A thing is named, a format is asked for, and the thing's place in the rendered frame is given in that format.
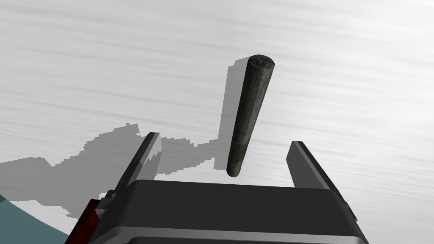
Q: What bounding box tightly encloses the dark grey bar handle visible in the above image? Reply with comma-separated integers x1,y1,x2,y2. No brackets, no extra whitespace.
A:
225,54,275,178

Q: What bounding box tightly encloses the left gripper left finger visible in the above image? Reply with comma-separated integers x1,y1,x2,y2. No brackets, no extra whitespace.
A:
114,132,163,191

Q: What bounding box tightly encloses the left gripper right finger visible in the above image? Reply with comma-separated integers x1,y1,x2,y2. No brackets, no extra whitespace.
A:
286,140,336,190

